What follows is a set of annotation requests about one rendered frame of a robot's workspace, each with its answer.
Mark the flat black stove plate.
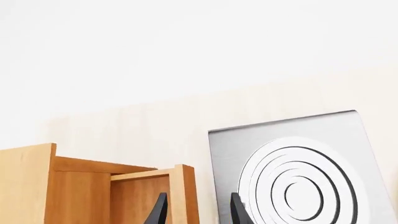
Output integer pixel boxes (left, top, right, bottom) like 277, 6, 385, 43
207, 109, 394, 224

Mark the wooden cabinet drawer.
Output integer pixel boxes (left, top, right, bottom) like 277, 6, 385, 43
53, 155, 200, 224

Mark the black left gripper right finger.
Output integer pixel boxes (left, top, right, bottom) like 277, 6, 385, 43
230, 192, 250, 224

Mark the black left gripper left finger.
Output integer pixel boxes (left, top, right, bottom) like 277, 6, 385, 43
145, 192, 169, 224

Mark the wooden cabinet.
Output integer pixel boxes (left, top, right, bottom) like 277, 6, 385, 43
0, 142, 112, 224

